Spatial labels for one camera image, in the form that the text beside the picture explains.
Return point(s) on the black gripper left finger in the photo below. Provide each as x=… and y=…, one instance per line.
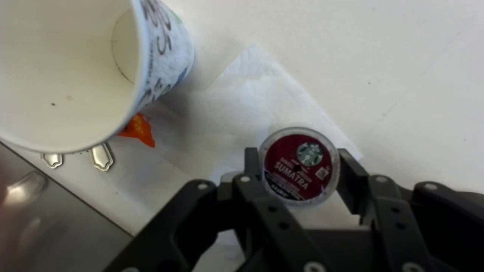
x=190, y=223

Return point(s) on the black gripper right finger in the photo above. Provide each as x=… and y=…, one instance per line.
x=426, y=228

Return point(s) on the dark red coffee pod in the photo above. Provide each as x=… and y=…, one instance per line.
x=300, y=164

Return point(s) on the blue patterned paper cup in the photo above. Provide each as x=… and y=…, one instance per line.
x=73, y=72

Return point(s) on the white paper napkin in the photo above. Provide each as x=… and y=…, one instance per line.
x=204, y=133

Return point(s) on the orange packet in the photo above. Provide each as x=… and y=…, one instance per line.
x=140, y=128

